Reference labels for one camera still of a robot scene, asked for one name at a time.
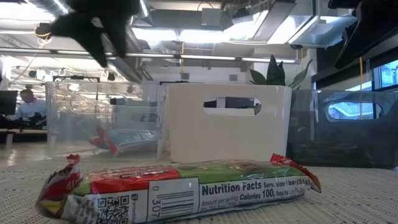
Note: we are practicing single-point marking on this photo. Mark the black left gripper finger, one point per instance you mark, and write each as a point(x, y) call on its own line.
point(87, 34)
point(119, 34)

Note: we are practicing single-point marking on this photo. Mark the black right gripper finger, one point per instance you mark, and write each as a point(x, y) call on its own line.
point(342, 3)
point(363, 42)

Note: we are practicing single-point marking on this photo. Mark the blue red-ended granola bar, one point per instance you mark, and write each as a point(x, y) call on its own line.
point(130, 140)

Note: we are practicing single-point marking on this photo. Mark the green and red granola bar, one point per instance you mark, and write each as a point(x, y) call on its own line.
point(174, 189)

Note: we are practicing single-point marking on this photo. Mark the long linear ceiling light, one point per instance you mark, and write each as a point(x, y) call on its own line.
point(205, 57)

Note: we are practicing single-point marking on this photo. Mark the clear plastic bin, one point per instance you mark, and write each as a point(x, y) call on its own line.
point(77, 124)

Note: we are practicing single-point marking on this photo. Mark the person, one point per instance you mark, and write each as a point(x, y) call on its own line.
point(31, 107)

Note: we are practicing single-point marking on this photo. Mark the green snake plant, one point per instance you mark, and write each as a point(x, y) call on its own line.
point(275, 73)

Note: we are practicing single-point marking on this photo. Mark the dark grey plastic bin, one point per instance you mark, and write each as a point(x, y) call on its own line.
point(342, 143)

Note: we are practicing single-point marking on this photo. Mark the black computer monitor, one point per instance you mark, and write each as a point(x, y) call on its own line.
point(7, 102)

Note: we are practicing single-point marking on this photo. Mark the white plastic bin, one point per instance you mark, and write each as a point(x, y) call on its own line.
point(224, 137)

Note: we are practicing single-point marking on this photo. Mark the grey woven placemat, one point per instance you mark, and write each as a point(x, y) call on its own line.
point(348, 196)

